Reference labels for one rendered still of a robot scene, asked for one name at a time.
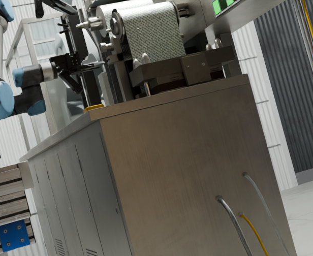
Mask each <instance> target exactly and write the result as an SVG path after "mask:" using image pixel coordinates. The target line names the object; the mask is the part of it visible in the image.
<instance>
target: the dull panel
mask: <svg viewBox="0 0 313 256"><path fill-rule="evenodd" d="M207 44H208V40H207V36H206V33H201V34H197V35H196V36H195V37H193V38H192V39H190V40H189V41H187V42H186V43H184V48H188V47H193V46H195V47H196V51H197V52H202V51H206V45H207Z"/></svg>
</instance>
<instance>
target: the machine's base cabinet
mask: <svg viewBox="0 0 313 256"><path fill-rule="evenodd" d="M28 164H29V168H30V172H31V175H32V179H33V182H34V186H35V187H33V188H31V190H32V194H33V199H34V203H35V206H36V210H37V214H38V218H39V222H40V226H41V230H42V234H43V238H44V243H45V247H46V249H47V253H48V256H248V255H247V253H246V251H245V248H244V246H243V244H242V242H241V240H240V237H239V235H238V233H237V231H236V228H235V226H234V224H233V222H232V220H231V218H230V216H229V214H228V213H227V211H226V210H225V208H224V207H223V205H222V204H221V203H217V202H216V201H215V197H216V196H218V195H220V196H222V197H223V200H224V201H225V202H226V203H227V204H228V206H229V207H230V209H231V210H232V212H233V214H234V216H235V217H236V219H237V222H238V224H239V226H240V228H241V230H242V232H243V235H244V237H245V239H246V241H247V243H248V246H249V248H250V250H251V252H252V254H253V256H266V254H265V252H264V250H263V248H262V246H261V244H260V242H259V240H258V238H257V236H256V235H255V233H254V231H253V230H252V228H251V227H250V225H249V224H248V222H247V221H246V220H245V219H244V218H243V217H238V212H243V213H244V216H245V217H246V218H247V219H248V220H249V221H250V222H251V224H252V225H253V227H254V228H255V230H256V231H257V233H258V235H259V237H260V239H261V241H262V243H263V245H264V247H265V249H266V251H267V253H268V255H269V256H287V254H286V252H285V251H284V249H283V246H282V244H281V242H280V240H279V238H278V236H277V234H276V232H275V230H274V228H273V225H272V223H271V221H270V219H269V216H268V214H267V212H266V209H265V207H264V205H263V203H262V201H261V199H260V197H259V195H258V193H257V191H256V189H255V188H254V186H253V185H252V183H251V182H250V181H249V180H248V179H247V178H243V177H242V173H243V172H248V176H249V177H250V178H251V179H252V180H253V181H254V183H255V184H256V186H257V187H258V189H259V191H260V192H261V194H262V196H263V198H264V200H265V202H266V204H267V207H268V209H269V211H270V214H271V216H272V218H273V220H274V223H275V225H276V227H277V229H278V231H279V233H280V236H281V238H282V240H283V242H284V244H285V246H286V248H287V250H288V252H289V254H290V256H297V253H296V249H295V245H294V242H293V238H292V234H291V231H290V227H289V223H288V220H287V216H286V212H285V209H284V205H283V201H282V198H281V195H280V191H279V187H278V184H277V179H276V176H275V172H274V168H273V165H272V161H271V157H270V154H269V150H268V146H267V143H266V139H265V135H264V132H263V128H262V124H261V120H260V117H259V113H258V109H257V105H256V102H255V98H254V94H253V90H252V87H251V84H250V83H248V84H244V85H239V86H235V87H231V88H226V89H222V90H218V91H214V92H210V93H206V94H201V95H197V96H194V97H190V98H186V99H182V100H177V101H173V102H169V103H165V104H160V105H156V106H152V107H148V108H144V109H140V110H135V111H131V112H127V113H123V114H118V115H114V116H110V117H106V118H102V119H99V120H97V121H95V122H94V123H92V124H90V125H88V126H87V127H85V128H83V129H82V130H80V131H78V132H76V133H75V134H73V135H71V136H69V137H68V138H66V139H64V140H63V141H61V142H59V143H58V144H56V145H54V146H52V147H51V148H49V149H47V150H46V151H44V152H42V153H40V154H39V155H37V156H35V157H34V158H32V159H30V160H28Z"/></svg>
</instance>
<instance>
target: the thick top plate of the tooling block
mask: <svg viewBox="0 0 313 256"><path fill-rule="evenodd" d="M201 53H204V54H205V57H206V61H207V65H208V66H210V65H215V64H218V63H222V66H224V65H226V64H228V63H230V62H232V61H234V60H235V55H234V51H233V48H232V45H230V46H226V47H221V48H216V49H211V50H207V51H202V52H197V53H193V54H188V55H183V56H179V57H174V58H170V59H164V60H160V61H155V62H151V63H146V64H143V65H139V66H138V67H136V68H135V69H134V70H132V71H131V72H130V73H129V75H130V79H131V82H132V86H133V87H136V86H140V85H144V82H147V81H149V82H150V81H152V80H153V79H155V78H157V77H161V76H166V75H170V74H175V73H179V72H183V69H182V66H181V62H180V59H181V58H183V57H187V56H192V55H197V54H201Z"/></svg>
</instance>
